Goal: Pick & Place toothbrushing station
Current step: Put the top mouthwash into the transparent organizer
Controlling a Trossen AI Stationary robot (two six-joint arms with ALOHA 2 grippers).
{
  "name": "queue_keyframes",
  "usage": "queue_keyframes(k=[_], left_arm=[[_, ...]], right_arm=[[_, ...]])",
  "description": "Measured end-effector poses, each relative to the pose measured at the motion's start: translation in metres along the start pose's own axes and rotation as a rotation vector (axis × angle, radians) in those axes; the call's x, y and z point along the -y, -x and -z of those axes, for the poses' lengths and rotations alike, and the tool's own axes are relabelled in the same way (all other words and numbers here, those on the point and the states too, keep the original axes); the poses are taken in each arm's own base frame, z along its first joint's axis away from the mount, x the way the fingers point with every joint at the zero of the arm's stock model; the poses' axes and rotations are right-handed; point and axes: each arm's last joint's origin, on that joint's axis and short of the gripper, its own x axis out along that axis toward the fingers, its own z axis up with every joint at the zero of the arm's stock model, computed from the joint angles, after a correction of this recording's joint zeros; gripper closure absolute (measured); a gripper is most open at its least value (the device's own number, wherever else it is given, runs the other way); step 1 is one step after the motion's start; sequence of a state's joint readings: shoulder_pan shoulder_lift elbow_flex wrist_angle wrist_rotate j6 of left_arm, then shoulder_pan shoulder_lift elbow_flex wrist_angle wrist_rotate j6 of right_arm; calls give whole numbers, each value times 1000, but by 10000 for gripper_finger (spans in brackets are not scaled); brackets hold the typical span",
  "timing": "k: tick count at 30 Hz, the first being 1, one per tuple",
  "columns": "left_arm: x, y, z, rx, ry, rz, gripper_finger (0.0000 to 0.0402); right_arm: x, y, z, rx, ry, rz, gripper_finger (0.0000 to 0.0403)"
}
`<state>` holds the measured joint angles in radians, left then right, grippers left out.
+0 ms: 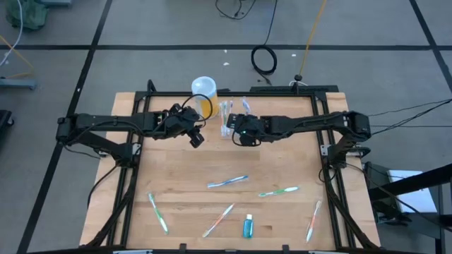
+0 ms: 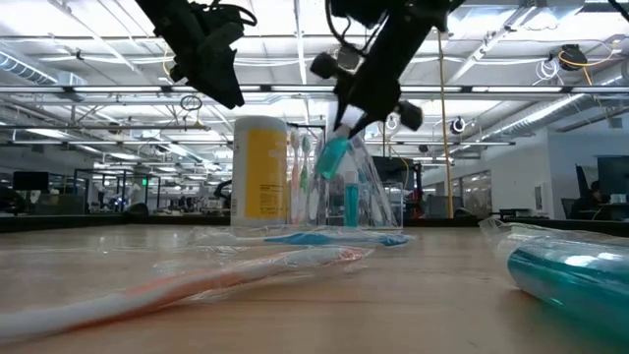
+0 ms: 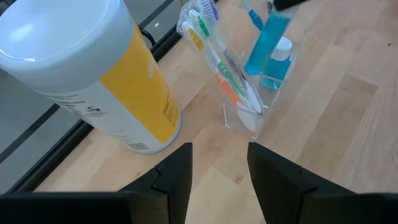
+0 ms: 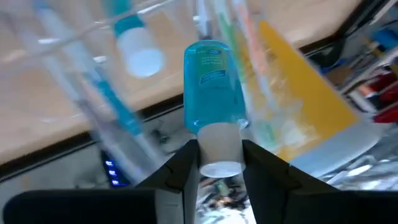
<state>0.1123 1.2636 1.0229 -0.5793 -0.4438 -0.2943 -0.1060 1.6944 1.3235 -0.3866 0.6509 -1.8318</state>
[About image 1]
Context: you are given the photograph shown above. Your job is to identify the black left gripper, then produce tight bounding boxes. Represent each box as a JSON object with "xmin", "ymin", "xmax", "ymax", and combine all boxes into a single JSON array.
[{"xmin": 165, "ymin": 104, "xmax": 206, "ymax": 148}]

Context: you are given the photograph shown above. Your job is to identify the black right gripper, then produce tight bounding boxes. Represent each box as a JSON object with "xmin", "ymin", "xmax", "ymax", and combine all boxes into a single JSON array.
[{"xmin": 227, "ymin": 114, "xmax": 266, "ymax": 146}]

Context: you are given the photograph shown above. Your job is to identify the orange white toothbrush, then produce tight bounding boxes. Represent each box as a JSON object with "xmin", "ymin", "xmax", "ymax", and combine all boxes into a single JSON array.
[
  {"xmin": 201, "ymin": 202, "xmax": 236, "ymax": 238},
  {"xmin": 305, "ymin": 200, "xmax": 323, "ymax": 243}
]

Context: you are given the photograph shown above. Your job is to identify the green white toothbrush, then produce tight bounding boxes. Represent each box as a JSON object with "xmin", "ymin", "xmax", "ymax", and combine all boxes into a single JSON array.
[
  {"xmin": 147, "ymin": 192, "xmax": 170, "ymax": 236},
  {"xmin": 221, "ymin": 101, "xmax": 229, "ymax": 137},
  {"xmin": 257, "ymin": 186, "xmax": 300, "ymax": 198}
]

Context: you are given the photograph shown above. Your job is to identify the blue mouthwash bottle white cap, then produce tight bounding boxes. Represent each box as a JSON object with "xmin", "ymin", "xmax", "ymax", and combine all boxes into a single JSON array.
[{"xmin": 242, "ymin": 213, "xmax": 254, "ymax": 239}]

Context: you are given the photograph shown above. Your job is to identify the clear acrylic organizer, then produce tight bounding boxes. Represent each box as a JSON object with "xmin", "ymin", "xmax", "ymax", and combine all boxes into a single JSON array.
[{"xmin": 218, "ymin": 100, "xmax": 254, "ymax": 139}]

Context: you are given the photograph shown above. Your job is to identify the yellow white wipes canister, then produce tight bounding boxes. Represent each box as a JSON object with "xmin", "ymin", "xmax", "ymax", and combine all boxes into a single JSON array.
[{"xmin": 191, "ymin": 75, "xmax": 220, "ymax": 120}]

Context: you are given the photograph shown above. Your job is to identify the black metal bar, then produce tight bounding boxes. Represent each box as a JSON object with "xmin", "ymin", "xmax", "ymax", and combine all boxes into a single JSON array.
[{"xmin": 369, "ymin": 164, "xmax": 452, "ymax": 202}]

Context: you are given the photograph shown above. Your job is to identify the grey blue metal base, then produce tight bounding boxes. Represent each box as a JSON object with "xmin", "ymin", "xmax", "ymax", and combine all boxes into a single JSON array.
[{"xmin": 0, "ymin": 78, "xmax": 38, "ymax": 91}]

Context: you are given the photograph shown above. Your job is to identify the white box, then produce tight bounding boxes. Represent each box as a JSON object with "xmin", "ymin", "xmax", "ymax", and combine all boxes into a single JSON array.
[{"xmin": 387, "ymin": 169, "xmax": 439, "ymax": 214}]

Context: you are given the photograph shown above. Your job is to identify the green cloth bundle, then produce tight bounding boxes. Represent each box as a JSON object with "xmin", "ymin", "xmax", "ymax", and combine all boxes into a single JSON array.
[{"xmin": 6, "ymin": 0, "xmax": 49, "ymax": 31}]

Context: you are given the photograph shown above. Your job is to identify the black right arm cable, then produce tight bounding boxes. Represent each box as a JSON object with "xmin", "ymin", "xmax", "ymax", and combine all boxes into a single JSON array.
[{"xmin": 231, "ymin": 129, "xmax": 263, "ymax": 147}]

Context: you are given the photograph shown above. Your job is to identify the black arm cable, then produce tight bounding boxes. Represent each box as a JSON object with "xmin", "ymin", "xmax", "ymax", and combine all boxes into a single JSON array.
[
  {"xmin": 231, "ymin": 129, "xmax": 263, "ymax": 147},
  {"xmin": 181, "ymin": 93, "xmax": 214, "ymax": 123}
]

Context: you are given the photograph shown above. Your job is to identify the black aluminium table frame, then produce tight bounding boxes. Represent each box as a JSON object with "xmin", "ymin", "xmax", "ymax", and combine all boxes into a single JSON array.
[{"xmin": 79, "ymin": 79, "xmax": 382, "ymax": 254}]

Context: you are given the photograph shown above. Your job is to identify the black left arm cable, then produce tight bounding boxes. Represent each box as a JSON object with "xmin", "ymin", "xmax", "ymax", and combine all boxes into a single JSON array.
[{"xmin": 181, "ymin": 93, "xmax": 214, "ymax": 123}]

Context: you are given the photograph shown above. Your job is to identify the coiled black floor cable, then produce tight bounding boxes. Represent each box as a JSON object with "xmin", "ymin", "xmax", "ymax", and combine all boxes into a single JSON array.
[{"xmin": 250, "ymin": 0, "xmax": 279, "ymax": 85}]

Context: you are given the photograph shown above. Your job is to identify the thin black floor cable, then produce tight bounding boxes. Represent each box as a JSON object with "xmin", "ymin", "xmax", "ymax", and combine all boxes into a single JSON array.
[
  {"xmin": 369, "ymin": 102, "xmax": 452, "ymax": 137},
  {"xmin": 215, "ymin": 0, "xmax": 257, "ymax": 20},
  {"xmin": 367, "ymin": 99, "xmax": 452, "ymax": 117}
]

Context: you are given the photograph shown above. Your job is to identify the yellow hanging cable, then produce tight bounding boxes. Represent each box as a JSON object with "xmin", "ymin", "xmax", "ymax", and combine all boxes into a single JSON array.
[{"xmin": 295, "ymin": 0, "xmax": 328, "ymax": 82}]

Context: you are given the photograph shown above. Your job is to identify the yellow floor cable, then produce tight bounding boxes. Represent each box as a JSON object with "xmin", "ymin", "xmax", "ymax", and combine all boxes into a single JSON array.
[{"xmin": 0, "ymin": 35, "xmax": 35, "ymax": 79}]

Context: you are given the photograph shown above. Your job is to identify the white floor cable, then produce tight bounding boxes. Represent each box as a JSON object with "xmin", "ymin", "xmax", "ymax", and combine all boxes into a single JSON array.
[{"xmin": 0, "ymin": 0, "xmax": 24, "ymax": 68}]

